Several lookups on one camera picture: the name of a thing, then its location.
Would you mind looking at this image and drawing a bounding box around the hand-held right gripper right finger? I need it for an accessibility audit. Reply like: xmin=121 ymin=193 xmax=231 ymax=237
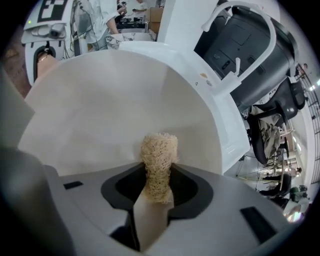
xmin=149 ymin=163 xmax=291 ymax=256

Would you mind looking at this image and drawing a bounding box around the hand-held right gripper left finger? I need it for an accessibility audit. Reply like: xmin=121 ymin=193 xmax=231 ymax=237
xmin=42 ymin=161 xmax=149 ymax=256

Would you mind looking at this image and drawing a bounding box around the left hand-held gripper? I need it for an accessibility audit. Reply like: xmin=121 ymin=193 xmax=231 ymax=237
xmin=21 ymin=0 xmax=70 ymax=86

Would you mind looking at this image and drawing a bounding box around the yellow sponge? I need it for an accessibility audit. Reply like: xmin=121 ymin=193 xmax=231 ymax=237
xmin=140 ymin=132 xmax=181 ymax=205

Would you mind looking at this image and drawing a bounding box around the large cream bowl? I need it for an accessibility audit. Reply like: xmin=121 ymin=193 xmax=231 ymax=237
xmin=17 ymin=49 xmax=227 ymax=251

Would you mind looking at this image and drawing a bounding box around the marble pattern cabinet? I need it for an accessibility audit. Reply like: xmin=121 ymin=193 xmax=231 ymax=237
xmin=104 ymin=32 xmax=157 ymax=51

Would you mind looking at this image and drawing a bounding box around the black office chair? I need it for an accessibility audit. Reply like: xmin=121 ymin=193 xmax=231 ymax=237
xmin=247 ymin=79 xmax=307 ymax=165

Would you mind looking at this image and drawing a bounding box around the white rectangular sink basin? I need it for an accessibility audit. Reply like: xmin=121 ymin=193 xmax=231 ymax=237
xmin=118 ymin=41 xmax=251 ymax=176

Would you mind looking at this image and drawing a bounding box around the cardboard box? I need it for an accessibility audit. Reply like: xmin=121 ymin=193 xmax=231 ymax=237
xmin=146 ymin=7 xmax=163 ymax=34

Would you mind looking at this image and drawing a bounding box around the large black appliance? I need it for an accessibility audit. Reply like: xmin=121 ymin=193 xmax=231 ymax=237
xmin=194 ymin=6 xmax=300 ymax=108

